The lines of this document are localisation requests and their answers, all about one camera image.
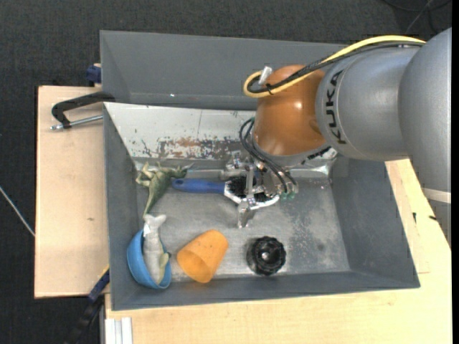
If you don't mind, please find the pale wood board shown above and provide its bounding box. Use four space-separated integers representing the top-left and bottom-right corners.
34 85 110 300

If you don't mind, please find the green toy dinosaur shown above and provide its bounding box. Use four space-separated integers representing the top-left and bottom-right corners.
135 161 195 220

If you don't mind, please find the black round ribbed knob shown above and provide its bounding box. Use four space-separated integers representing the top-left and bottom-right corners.
245 235 288 277

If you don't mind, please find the grey toy shark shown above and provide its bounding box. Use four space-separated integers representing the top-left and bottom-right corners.
142 213 171 285

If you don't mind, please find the grey metal bin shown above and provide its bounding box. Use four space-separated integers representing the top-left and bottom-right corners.
99 29 421 312

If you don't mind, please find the orange plastic cup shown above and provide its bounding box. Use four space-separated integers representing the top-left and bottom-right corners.
176 229 230 285

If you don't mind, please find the blue-handled black bristle brush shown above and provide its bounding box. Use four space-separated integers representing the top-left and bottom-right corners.
171 175 281 211

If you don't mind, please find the blue bowl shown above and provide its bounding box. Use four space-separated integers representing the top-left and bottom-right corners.
126 227 173 290

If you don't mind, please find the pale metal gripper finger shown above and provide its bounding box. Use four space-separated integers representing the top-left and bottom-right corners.
236 193 260 229
219 157 252 181

